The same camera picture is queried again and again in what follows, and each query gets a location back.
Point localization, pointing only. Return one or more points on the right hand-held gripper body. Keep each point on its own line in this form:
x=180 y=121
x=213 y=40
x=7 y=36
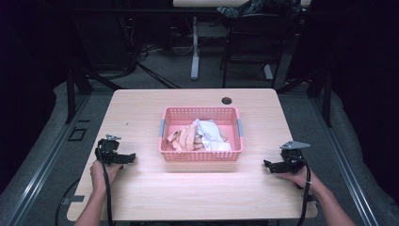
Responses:
x=292 y=157

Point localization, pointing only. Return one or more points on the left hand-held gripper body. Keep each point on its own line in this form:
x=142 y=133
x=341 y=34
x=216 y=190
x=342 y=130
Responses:
x=108 y=147

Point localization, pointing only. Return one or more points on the peach cloth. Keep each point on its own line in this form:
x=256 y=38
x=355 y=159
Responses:
x=185 y=139

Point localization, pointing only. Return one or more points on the white cloth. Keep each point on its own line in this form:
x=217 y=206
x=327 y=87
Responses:
x=210 y=133

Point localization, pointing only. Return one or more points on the pink plastic basket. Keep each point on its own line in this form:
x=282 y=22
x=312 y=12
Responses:
x=200 y=155

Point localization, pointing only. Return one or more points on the person's right hand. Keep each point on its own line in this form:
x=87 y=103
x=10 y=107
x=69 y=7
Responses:
x=298 y=179

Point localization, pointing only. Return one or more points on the person's left hand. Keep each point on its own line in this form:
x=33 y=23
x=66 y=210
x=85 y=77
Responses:
x=99 y=175

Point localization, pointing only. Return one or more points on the black metal stand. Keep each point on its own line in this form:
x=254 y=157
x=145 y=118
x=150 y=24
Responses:
x=320 y=91
x=78 y=84

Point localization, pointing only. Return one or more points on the short white desk leg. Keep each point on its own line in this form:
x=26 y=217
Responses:
x=268 y=71

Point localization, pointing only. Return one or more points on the black chair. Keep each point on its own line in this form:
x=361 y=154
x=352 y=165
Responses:
x=251 y=40

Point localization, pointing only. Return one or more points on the dark cloth on chair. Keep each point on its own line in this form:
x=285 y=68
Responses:
x=244 y=8

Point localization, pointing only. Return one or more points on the white desk top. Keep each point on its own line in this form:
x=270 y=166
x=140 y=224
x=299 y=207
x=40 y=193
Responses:
x=207 y=3

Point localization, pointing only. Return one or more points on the black floor socket frame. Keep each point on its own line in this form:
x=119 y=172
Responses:
x=77 y=134

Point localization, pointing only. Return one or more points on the aluminium floor rail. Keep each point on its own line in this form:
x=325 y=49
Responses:
x=40 y=163
x=342 y=163

